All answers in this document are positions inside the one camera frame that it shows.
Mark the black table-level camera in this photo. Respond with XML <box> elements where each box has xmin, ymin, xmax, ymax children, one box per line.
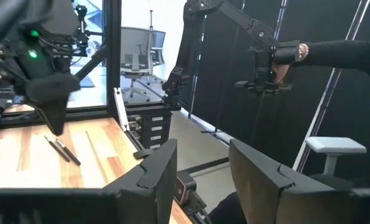
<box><xmin>174</xmin><ymin>170</ymin><xmax>204</xmax><ymax>215</ymax></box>

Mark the white metal strip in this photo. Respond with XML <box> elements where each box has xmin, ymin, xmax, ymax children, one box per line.
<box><xmin>113</xmin><ymin>87</ymin><xmax>130</xmax><ymax>132</ymax></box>

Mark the thin black makeup brush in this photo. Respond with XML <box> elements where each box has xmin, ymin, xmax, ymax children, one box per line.
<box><xmin>44</xmin><ymin>135</ymin><xmax>71</xmax><ymax>163</ymax></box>
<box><xmin>54</xmin><ymin>138</ymin><xmax>82</xmax><ymax>166</ymax></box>

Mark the white slanted pole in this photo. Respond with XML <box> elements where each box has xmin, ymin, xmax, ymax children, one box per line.
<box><xmin>292</xmin><ymin>0</ymin><xmax>370</xmax><ymax>170</ymax></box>

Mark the black partition curtain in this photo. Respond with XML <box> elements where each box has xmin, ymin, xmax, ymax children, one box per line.
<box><xmin>172</xmin><ymin>0</ymin><xmax>370</xmax><ymax>175</ymax></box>

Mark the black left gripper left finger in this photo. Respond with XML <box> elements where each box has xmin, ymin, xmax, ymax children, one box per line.
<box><xmin>0</xmin><ymin>138</ymin><xmax>178</xmax><ymax>224</ymax></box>

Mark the grey mesh office chair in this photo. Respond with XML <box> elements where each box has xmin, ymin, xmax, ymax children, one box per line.
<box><xmin>150</xmin><ymin>29</ymin><xmax>167</xmax><ymax>85</ymax></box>
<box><xmin>120</xmin><ymin>26</ymin><xmax>153</xmax><ymax>103</ymax></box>

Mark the black vertical post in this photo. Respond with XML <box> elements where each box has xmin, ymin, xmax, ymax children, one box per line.
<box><xmin>105</xmin><ymin>0</ymin><xmax>123</xmax><ymax>116</ymax></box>

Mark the grey chair armrest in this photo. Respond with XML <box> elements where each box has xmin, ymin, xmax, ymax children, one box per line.
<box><xmin>305</xmin><ymin>136</ymin><xmax>367</xmax><ymax>177</ymax></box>

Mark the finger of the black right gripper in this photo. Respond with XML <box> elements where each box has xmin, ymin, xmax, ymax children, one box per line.
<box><xmin>37</xmin><ymin>96</ymin><xmax>69</xmax><ymax>137</ymax></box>
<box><xmin>26</xmin><ymin>74</ymin><xmax>80</xmax><ymax>105</ymax></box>

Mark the person's forearm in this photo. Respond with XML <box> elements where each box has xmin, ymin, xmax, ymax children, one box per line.
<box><xmin>300</xmin><ymin>39</ymin><xmax>370</xmax><ymax>80</ymax></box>

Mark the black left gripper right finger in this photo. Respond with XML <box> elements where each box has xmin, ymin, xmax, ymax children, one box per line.
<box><xmin>228</xmin><ymin>138</ymin><xmax>370</xmax><ymax>224</ymax></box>

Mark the black drawer cabinet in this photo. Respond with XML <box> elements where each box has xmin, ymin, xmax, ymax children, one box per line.
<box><xmin>127</xmin><ymin>112</ymin><xmax>173</xmax><ymax>150</ymax></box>

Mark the person's hand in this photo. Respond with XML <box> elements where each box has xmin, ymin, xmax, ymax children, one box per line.
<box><xmin>270</xmin><ymin>42</ymin><xmax>310</xmax><ymax>85</ymax></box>

